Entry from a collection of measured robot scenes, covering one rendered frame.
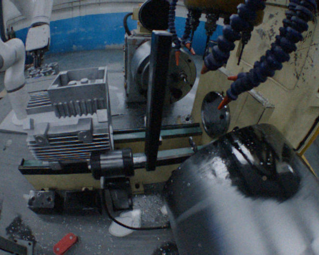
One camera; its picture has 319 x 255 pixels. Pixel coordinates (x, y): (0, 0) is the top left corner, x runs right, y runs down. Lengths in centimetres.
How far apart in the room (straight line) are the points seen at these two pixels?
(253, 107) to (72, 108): 39
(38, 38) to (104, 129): 49
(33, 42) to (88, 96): 45
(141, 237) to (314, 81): 59
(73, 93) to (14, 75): 60
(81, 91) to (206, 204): 28
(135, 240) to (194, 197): 31
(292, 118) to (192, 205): 35
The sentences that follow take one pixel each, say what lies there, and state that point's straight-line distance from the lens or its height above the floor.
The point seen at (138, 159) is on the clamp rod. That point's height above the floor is 102.
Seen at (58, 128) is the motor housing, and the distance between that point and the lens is 35.
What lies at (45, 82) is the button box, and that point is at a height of 106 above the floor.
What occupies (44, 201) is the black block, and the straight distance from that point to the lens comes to 52.
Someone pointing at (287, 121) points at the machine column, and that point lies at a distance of 46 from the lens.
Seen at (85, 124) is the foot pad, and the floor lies 107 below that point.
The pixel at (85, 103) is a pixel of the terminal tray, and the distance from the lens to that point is 33.
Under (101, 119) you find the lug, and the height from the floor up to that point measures 108.
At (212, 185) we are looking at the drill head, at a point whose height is 113.
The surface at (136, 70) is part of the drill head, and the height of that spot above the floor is 107.
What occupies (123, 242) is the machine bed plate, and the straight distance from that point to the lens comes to 48.
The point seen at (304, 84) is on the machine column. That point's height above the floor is 122.
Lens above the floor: 127
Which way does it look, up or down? 40 degrees down
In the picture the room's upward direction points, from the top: 7 degrees clockwise
